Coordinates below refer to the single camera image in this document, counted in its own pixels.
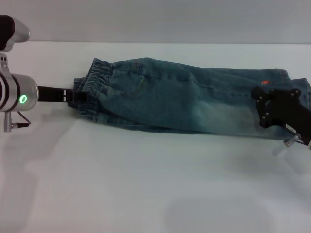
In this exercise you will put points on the blue denim shorts basketball print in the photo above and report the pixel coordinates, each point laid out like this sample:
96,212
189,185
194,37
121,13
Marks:
175,97

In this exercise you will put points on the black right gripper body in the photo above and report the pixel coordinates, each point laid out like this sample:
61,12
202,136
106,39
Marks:
279,109

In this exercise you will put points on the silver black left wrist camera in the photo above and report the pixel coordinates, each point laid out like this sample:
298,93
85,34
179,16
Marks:
12,31

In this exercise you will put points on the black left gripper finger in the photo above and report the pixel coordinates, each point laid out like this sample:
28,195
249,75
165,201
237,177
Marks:
74,104
77,95

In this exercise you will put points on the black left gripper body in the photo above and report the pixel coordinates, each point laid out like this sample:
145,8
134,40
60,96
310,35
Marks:
51,94

